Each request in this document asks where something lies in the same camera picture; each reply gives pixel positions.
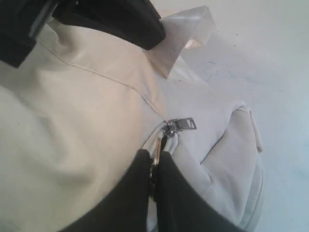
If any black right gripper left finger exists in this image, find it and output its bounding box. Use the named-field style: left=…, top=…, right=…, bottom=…
left=65, top=149, right=151, bottom=232

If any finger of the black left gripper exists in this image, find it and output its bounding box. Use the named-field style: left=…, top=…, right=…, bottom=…
left=53, top=0, right=166, bottom=50

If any gold metal ring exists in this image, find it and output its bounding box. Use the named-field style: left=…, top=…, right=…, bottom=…
left=148, top=136, right=165, bottom=201

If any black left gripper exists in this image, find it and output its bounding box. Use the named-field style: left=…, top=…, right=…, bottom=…
left=0, top=0, right=60, bottom=68

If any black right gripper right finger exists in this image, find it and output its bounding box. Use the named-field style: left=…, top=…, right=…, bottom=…
left=155, top=152, right=243, bottom=232

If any beige duffel bag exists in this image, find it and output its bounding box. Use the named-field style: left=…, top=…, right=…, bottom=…
left=0, top=6, right=265, bottom=232

